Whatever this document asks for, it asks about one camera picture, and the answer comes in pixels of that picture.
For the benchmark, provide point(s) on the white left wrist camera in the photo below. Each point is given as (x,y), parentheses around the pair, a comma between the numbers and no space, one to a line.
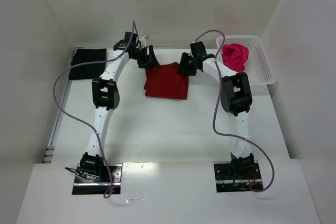
(143,41)

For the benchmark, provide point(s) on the black folded t shirt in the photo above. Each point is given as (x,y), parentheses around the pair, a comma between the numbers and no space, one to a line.
(88,71)

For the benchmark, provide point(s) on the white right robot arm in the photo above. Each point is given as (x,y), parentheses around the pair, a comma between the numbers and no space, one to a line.
(234,97)

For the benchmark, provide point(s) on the dark red t shirt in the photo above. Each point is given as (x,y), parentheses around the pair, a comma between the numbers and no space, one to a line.
(166,82)

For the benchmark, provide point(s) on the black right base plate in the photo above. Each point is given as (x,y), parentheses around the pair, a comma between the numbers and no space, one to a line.
(228,181)

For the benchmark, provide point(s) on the pink crumpled t shirt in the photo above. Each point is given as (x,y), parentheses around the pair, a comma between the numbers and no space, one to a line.
(235,56)

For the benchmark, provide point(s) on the white plastic basket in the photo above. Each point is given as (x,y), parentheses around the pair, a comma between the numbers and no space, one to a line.
(257,66)

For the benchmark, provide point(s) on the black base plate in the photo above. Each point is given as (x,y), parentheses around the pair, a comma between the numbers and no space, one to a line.
(86,183)
(228,181)

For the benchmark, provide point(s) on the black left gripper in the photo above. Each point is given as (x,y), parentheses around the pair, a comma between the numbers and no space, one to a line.
(150,56)

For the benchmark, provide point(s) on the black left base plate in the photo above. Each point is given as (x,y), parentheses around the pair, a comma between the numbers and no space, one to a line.
(86,183)

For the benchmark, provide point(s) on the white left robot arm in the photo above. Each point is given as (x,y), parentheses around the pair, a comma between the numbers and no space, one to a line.
(106,97)

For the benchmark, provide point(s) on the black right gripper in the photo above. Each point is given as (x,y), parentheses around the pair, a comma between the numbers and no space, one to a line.
(184,64)

